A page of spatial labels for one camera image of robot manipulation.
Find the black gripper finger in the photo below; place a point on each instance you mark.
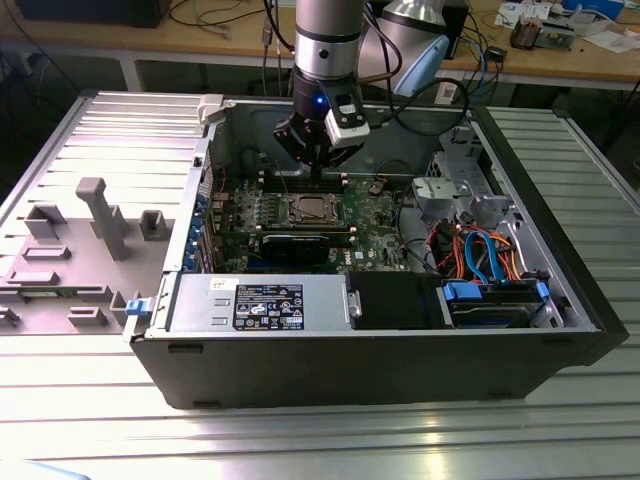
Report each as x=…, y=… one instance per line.
x=337, y=156
x=292, y=142

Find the metal locking lever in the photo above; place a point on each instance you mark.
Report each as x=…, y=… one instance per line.
x=283, y=184

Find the silver CPU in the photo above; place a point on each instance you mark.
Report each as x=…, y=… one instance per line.
x=320, y=205

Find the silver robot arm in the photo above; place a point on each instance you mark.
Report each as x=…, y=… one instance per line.
x=310, y=30

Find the black disk bay cover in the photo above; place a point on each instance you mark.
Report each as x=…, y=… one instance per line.
x=385, y=300

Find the green motherboard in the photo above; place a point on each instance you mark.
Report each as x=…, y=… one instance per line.
x=372, y=225

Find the black graphics card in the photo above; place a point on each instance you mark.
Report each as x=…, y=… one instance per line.
x=295, y=249

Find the grey metal drive cage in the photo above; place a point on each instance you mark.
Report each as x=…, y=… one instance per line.
x=440, y=195

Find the wooden desk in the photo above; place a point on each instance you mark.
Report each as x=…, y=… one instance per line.
x=150, y=37

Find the black tower box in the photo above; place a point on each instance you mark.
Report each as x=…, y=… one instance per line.
x=459, y=25

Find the hard disk in blue carrier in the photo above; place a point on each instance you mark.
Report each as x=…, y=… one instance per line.
x=460, y=292

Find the silver power supply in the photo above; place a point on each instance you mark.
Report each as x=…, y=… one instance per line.
x=200, y=302

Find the small black box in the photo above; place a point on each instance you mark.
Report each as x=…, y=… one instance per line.
x=497, y=54

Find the black PC case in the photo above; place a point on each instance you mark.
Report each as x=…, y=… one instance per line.
x=350, y=370

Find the blue case latch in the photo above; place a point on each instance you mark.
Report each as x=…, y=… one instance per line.
x=136, y=307

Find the white paper sheets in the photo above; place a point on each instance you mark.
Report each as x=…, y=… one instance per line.
x=610, y=40
x=515, y=12

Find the large black box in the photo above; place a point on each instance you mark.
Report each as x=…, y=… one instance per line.
x=90, y=12

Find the grey electronic device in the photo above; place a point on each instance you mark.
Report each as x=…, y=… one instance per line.
x=555, y=35

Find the grey parts rack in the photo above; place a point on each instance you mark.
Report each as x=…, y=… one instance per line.
x=75, y=270

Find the blue box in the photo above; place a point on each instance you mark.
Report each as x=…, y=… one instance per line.
x=595, y=6

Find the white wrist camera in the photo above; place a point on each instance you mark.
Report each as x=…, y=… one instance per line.
x=350, y=132

